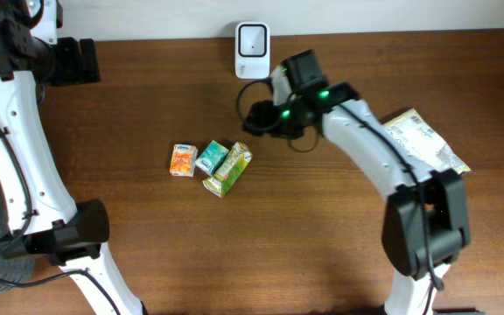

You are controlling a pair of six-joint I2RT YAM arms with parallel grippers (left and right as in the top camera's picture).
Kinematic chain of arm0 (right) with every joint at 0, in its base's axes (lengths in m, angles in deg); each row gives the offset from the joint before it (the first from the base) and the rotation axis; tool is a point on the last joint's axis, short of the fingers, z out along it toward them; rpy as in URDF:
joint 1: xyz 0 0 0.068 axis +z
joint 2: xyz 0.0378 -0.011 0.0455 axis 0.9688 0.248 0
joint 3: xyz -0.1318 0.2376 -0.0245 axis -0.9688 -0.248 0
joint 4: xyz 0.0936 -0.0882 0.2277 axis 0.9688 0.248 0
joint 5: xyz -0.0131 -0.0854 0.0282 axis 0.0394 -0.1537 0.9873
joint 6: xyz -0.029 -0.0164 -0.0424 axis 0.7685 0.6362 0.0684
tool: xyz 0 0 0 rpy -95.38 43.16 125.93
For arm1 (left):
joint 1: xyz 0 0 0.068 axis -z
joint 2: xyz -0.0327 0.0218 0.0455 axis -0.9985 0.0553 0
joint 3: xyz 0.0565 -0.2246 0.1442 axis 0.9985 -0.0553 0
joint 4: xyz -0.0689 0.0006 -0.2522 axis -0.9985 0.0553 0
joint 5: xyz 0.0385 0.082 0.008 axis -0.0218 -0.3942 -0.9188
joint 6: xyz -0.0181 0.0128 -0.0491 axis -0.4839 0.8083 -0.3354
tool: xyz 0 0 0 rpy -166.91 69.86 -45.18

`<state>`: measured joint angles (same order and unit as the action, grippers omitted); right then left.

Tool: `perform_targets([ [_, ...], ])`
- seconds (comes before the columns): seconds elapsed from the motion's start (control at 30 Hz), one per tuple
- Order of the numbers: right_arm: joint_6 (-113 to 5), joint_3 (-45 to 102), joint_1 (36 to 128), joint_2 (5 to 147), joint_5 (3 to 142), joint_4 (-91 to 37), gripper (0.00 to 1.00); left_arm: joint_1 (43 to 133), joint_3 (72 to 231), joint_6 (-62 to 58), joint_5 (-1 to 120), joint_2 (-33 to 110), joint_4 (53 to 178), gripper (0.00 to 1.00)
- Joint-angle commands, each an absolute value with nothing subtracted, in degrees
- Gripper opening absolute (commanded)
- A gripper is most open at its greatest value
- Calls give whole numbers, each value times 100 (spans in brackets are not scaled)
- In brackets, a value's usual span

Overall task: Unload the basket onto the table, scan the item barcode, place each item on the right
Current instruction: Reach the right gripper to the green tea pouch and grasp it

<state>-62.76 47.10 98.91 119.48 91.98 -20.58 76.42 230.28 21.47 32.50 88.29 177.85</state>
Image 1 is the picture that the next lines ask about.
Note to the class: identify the teal tissue pack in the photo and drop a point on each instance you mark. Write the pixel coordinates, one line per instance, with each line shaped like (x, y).
(212, 157)

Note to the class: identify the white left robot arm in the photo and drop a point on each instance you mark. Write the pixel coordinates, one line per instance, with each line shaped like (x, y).
(42, 217)

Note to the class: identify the green yellow drink carton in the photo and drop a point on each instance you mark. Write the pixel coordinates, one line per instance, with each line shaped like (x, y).
(229, 171)

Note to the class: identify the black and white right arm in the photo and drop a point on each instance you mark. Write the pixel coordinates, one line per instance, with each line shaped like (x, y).
(426, 222)

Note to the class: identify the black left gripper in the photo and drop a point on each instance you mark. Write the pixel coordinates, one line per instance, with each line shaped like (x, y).
(87, 59)

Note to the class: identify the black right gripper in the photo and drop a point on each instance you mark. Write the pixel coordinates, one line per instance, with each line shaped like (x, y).
(255, 117)

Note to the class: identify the white barcode scanner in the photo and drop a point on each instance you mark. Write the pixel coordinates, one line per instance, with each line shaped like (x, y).
(252, 50)

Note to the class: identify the orange tissue pack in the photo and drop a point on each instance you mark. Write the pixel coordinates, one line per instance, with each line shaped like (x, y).
(183, 160)

